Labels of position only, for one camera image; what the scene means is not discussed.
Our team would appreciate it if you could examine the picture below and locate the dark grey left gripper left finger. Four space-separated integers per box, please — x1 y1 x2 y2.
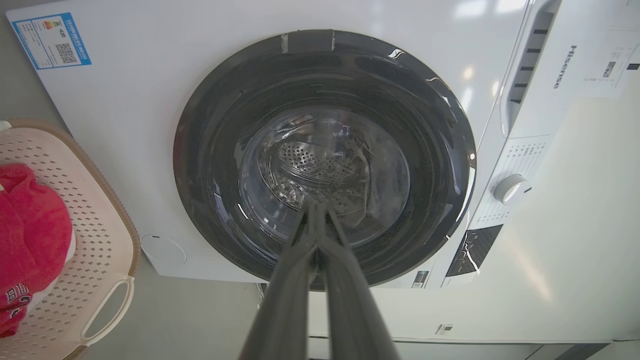
239 203 318 360

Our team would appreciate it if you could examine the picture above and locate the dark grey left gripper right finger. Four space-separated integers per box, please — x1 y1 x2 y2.
317 203 402 360

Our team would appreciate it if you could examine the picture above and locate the cream perforated laundry basket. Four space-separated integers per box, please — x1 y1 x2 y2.
0 118 142 360

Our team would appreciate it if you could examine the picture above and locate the round white filter cover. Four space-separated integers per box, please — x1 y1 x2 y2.
140 234 187 266

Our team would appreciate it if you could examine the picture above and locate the black washer display panel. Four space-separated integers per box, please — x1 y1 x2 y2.
444 224 505 279

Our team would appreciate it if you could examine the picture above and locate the dark round washing machine door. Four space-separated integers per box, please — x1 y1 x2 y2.
173 29 477 292

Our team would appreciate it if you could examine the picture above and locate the white low cabinet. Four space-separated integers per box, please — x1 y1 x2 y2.
307 287 640 360

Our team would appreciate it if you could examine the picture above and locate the white round control knob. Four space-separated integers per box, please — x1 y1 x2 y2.
493 174 532 206

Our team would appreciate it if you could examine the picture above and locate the white front-load washing machine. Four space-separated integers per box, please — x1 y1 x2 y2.
6 0 640 290

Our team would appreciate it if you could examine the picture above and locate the red printed garment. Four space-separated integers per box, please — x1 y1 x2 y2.
0 163 74 338

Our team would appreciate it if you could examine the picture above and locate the blue energy label sticker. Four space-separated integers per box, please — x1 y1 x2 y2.
11 12 93 71

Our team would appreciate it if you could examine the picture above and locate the white paper label sticker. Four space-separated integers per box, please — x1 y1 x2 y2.
581 26 640 99

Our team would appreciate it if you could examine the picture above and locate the white detergent drawer handle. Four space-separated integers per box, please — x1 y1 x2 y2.
500 0 563 137

